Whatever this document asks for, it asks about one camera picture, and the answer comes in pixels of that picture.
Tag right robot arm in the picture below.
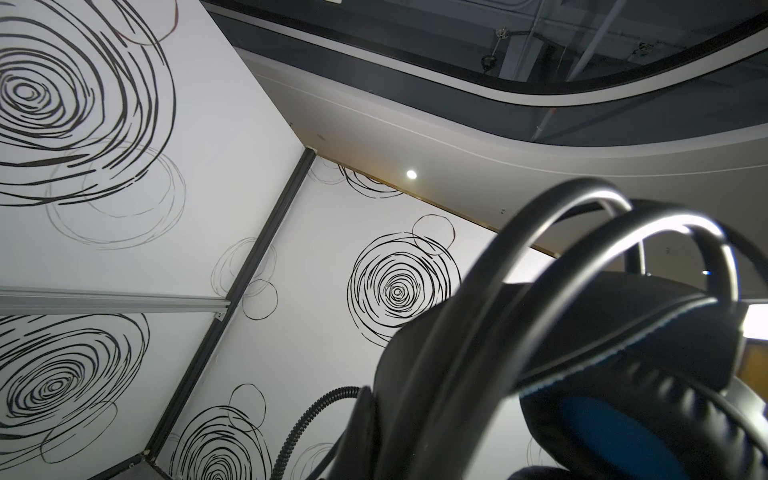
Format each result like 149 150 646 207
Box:
270 386 361 480

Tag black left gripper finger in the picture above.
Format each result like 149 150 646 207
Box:
328 386 380 480

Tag black blue headphones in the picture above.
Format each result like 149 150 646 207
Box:
371 177 768 480

